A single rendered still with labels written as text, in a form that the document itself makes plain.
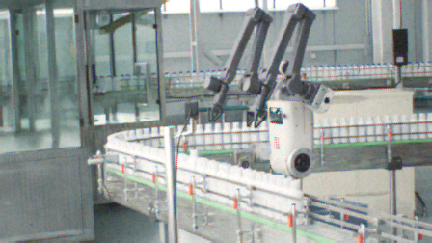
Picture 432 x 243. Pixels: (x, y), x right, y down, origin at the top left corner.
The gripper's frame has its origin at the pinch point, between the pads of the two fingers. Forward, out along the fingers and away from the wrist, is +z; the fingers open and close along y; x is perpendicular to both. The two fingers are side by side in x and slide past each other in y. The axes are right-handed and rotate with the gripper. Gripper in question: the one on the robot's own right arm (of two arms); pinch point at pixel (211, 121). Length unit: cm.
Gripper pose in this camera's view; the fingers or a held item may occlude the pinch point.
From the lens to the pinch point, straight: 499.0
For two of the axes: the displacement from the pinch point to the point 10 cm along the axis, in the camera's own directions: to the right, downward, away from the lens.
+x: 9.1, 3.5, 2.3
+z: -3.4, 9.4, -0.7
